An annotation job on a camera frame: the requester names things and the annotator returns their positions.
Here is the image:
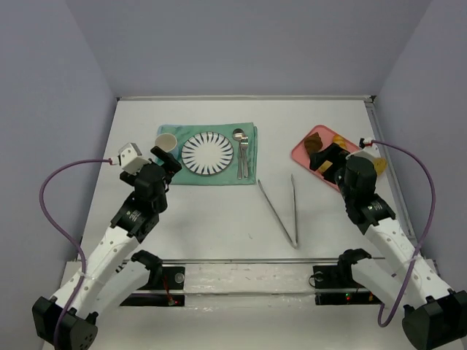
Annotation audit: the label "green cloth placemat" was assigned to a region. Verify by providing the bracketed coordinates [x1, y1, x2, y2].
[157, 122, 258, 186]

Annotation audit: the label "golden bread loaf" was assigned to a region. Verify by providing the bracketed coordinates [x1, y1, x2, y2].
[332, 134, 347, 149]

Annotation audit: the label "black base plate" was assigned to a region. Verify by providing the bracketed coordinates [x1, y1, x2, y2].
[120, 266, 185, 307]
[309, 265, 381, 306]

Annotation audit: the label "glazed donut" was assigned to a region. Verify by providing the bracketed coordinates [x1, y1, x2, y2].
[317, 160, 332, 174]

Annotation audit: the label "pink tray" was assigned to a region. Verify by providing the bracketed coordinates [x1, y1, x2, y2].
[290, 125, 358, 191]

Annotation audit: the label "white blue striped plate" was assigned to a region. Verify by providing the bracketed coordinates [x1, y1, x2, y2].
[181, 131, 234, 176]

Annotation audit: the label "brown chocolate croissant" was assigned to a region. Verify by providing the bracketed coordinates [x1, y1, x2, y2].
[304, 132, 323, 155]

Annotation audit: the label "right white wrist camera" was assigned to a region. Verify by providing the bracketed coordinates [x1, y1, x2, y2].
[346, 137, 380, 163]

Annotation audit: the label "beige paper cup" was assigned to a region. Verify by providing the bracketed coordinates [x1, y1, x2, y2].
[155, 133, 178, 153]

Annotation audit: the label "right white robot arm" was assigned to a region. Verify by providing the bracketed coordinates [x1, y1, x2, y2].
[309, 139, 466, 349]

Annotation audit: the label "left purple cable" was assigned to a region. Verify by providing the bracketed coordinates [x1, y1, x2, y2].
[39, 157, 115, 350]

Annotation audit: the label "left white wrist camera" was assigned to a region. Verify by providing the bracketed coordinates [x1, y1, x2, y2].
[118, 142, 150, 175]

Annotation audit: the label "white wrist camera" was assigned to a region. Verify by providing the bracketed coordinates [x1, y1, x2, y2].
[346, 137, 380, 163]
[118, 142, 150, 175]

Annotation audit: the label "metal tongs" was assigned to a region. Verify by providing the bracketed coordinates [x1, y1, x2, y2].
[257, 174, 300, 250]

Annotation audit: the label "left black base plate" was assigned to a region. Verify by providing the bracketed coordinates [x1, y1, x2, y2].
[120, 266, 185, 307]

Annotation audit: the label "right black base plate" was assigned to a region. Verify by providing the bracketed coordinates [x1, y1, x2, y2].
[309, 265, 381, 306]

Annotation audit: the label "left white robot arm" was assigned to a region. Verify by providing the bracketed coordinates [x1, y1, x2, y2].
[32, 143, 182, 349]

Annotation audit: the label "metal fork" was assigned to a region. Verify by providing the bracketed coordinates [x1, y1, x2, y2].
[240, 135, 249, 178]

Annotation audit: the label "metal spoon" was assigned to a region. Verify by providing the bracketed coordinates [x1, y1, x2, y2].
[232, 128, 243, 179]

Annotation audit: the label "sliced baguette piece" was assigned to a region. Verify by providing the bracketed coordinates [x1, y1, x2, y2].
[373, 157, 387, 176]

